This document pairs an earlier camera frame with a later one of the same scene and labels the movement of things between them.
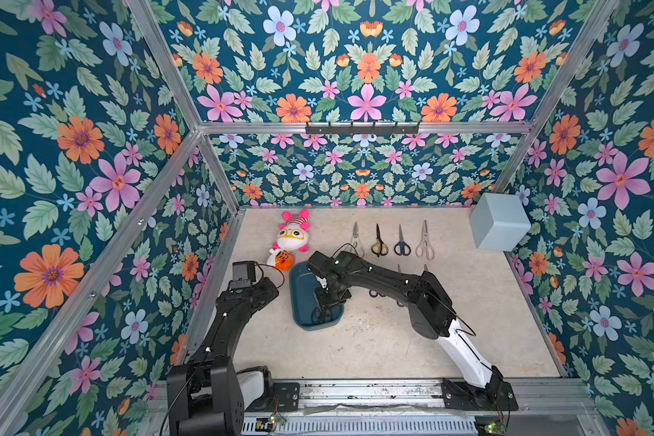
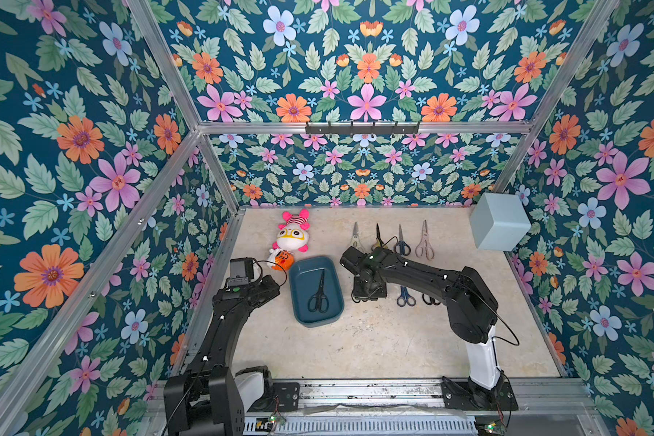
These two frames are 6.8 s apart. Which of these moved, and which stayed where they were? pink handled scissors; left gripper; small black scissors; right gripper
Moved: right gripper
Stayed: pink handled scissors; left gripper; small black scissors
